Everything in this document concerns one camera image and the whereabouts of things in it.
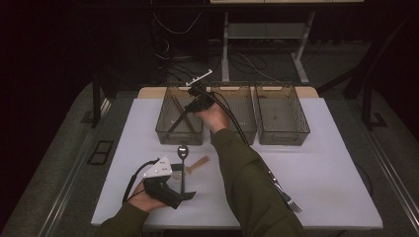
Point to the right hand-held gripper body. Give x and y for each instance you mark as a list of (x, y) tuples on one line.
[(201, 97)]

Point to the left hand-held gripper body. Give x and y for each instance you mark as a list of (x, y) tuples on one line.
[(159, 187)]

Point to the black chopstick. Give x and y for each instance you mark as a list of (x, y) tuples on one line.
[(191, 126), (177, 102)]

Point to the metal spoon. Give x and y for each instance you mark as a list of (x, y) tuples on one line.
[(183, 152)]

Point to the wooden spoon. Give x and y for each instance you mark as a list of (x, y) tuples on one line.
[(197, 163)]

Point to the smoky transparent plastic bin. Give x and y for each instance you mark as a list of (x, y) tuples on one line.
[(280, 115), (164, 108), (243, 105)]

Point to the person's left hand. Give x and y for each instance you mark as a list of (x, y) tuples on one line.
[(145, 202)]

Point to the person's right hand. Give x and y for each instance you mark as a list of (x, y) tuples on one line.
[(215, 118)]

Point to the black metal stand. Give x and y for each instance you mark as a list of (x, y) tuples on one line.
[(365, 105)]

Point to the white metal desk frame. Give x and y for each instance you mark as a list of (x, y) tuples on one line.
[(225, 49)]

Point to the metal floor rail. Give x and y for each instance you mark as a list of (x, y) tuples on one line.
[(392, 174), (66, 184)]

